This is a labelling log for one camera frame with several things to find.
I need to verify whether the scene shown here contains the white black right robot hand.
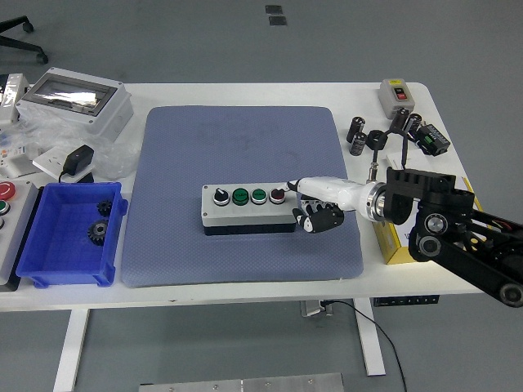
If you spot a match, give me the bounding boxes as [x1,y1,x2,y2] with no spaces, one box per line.
[285,176,369,234]

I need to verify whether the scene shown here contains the grey four-button control box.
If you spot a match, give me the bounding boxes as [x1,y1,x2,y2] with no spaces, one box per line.
[200,181,297,237]

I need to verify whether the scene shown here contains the black hex nut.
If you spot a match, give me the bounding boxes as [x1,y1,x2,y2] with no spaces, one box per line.
[365,129,388,151]

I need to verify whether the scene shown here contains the yellow white cardboard box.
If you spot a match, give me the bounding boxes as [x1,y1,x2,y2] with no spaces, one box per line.
[370,176,485,265]

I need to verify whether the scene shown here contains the black module with green terminal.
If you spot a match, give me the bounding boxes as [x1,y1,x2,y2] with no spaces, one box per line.
[414,124,452,156]

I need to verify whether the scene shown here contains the black table control panel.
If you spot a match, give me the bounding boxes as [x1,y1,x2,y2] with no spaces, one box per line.
[372,294,440,307]

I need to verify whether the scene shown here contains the blue-grey textured mat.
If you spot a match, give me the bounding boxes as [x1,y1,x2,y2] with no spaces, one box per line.
[121,105,365,289]

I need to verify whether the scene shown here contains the white table leg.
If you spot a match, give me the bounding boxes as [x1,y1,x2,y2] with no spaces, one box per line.
[354,300,387,376]
[52,309,90,392]

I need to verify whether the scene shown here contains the grey metal plate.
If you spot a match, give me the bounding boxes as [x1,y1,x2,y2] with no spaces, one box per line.
[138,372,344,392]

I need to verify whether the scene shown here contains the clear plastic bag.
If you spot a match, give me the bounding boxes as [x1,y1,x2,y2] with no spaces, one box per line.
[0,108,140,183]

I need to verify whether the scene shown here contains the large black gear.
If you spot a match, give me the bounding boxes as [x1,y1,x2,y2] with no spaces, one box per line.
[87,219,110,247]

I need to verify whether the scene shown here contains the black power adapter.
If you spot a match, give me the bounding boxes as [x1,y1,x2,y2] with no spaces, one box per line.
[58,144,96,184]

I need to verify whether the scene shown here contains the blue plastic bin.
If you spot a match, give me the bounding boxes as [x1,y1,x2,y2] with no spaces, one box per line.
[15,181,129,289]

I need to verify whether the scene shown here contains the small white packaging boxes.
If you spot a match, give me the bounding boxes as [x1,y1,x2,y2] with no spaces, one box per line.
[0,142,42,179]

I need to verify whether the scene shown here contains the grey emergency stop control station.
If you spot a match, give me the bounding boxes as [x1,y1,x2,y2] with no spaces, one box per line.
[0,179,42,292]

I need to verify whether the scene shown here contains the white boxy device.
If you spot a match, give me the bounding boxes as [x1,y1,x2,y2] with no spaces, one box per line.
[0,73,30,126]

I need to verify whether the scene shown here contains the black office chair base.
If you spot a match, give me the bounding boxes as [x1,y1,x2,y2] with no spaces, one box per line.
[0,15,49,65]

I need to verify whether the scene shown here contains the white wall switch plate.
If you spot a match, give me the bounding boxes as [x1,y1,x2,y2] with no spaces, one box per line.
[385,151,435,172]

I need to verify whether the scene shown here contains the grey push-button switch box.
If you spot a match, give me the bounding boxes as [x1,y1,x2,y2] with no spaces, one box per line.
[376,78,417,120]

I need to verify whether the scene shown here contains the metal table bracket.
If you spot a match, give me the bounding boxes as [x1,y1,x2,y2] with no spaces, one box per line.
[301,300,334,318]

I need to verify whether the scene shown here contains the black cable under table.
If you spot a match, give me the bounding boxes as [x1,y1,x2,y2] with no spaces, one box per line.
[322,301,408,392]

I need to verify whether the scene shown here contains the grey enclosure with clear lid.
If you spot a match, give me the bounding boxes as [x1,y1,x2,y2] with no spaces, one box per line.
[16,67,135,143]

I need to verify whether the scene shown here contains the white wall socket plate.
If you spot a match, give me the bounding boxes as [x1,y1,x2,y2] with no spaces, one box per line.
[31,146,96,184]

